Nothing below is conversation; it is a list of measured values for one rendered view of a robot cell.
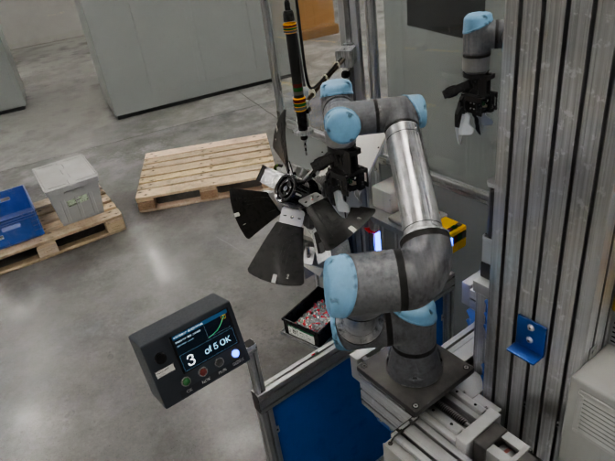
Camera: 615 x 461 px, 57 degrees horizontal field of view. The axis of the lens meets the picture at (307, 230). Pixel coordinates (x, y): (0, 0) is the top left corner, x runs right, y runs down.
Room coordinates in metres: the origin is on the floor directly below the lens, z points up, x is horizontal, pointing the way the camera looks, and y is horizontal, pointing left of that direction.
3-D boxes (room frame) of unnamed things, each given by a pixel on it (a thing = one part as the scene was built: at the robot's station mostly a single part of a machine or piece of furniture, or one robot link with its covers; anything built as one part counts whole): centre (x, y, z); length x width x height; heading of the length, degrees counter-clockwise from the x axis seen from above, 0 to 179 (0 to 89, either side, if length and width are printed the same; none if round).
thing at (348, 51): (2.45, -0.27, 1.54); 0.10 x 0.07 x 0.09; 158
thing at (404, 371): (1.11, -0.24, 1.09); 0.15 x 0.15 x 0.10
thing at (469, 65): (1.57, -0.53, 1.70); 0.08 x 0.08 x 0.05
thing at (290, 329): (1.61, 0.00, 0.85); 0.22 x 0.17 x 0.07; 138
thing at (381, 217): (2.26, -0.43, 0.85); 0.36 x 0.24 x 0.03; 33
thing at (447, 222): (1.73, -0.48, 1.02); 0.16 x 0.10 x 0.11; 123
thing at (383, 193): (2.34, -0.41, 0.92); 0.17 x 0.16 x 0.11; 123
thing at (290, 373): (1.51, -0.15, 0.82); 0.90 x 0.04 x 0.08; 123
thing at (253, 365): (1.28, 0.21, 0.96); 0.03 x 0.03 x 0.20; 33
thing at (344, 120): (1.19, -0.12, 1.73); 0.11 x 0.11 x 0.08; 87
